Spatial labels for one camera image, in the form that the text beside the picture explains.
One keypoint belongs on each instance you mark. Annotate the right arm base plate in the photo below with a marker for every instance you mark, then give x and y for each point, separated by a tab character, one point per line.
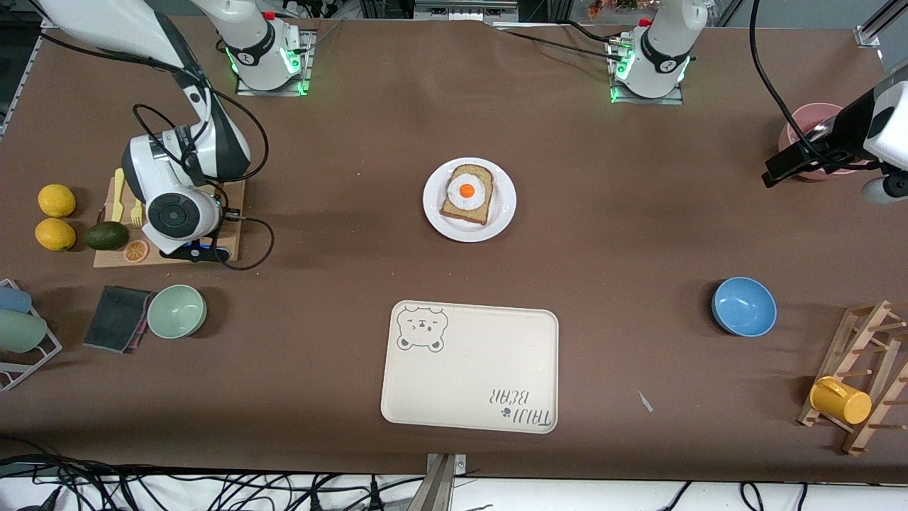
306	71

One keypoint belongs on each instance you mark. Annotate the pink bowl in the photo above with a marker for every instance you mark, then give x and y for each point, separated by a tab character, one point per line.
816	113

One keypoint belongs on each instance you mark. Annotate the white round plate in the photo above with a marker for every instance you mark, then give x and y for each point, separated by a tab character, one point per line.
436	213

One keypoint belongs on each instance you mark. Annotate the orange slice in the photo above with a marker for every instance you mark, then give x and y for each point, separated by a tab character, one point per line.
136	251

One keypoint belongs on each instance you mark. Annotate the metal table edge bracket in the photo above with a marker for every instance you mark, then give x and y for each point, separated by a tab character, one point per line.
440	486

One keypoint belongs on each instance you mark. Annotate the aluminium frame profile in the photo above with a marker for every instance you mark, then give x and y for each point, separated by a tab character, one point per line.
876	28

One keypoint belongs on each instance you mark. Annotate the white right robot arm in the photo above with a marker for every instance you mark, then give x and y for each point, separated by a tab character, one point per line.
170	206

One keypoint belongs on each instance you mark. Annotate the yellow lemon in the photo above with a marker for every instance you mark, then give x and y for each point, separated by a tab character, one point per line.
57	201
54	234

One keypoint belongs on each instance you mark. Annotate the cream bear print tray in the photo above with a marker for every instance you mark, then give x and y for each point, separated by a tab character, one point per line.
468	369

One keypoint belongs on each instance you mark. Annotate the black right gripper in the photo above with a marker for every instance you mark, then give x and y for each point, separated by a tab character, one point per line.
216	236

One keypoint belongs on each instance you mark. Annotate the yellow mug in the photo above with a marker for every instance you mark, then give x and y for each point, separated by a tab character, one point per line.
840	401

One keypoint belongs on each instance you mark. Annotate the dark green avocado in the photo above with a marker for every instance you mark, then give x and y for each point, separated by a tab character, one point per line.
106	235

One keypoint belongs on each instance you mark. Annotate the small white paper scrap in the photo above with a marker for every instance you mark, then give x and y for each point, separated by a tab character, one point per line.
645	402

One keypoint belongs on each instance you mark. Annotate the bread slice under egg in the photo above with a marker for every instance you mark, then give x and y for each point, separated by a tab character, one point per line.
477	211

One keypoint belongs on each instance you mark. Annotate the pale green bowl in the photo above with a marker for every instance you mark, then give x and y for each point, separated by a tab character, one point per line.
176	312

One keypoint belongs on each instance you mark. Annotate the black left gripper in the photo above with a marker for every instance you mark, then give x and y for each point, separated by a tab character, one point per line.
841	130

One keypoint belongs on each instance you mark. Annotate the wooden mug rack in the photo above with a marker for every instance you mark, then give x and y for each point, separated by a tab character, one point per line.
862	333

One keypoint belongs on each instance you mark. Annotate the blue bowl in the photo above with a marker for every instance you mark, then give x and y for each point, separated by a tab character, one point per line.
745	306

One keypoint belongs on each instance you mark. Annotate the yellow plastic fork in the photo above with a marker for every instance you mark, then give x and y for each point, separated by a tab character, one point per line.
137	213

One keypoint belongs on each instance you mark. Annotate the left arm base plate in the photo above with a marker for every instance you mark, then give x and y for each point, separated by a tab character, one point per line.
674	100

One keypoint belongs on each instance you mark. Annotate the pale green cup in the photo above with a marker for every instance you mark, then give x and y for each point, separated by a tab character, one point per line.
20	331

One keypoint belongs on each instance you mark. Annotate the yellow plastic knife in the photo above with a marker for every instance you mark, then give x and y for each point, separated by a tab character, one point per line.
117	199

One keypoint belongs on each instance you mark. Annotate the fried egg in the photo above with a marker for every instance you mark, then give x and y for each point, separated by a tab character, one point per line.
467	191

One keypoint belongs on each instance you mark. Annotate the wooden cutting board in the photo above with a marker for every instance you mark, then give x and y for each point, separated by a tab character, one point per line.
113	259

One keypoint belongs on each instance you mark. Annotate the light blue cup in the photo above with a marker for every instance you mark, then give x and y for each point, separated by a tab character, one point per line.
13	299

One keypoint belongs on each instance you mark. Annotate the dark grey sponge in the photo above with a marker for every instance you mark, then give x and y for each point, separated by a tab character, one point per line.
113	319

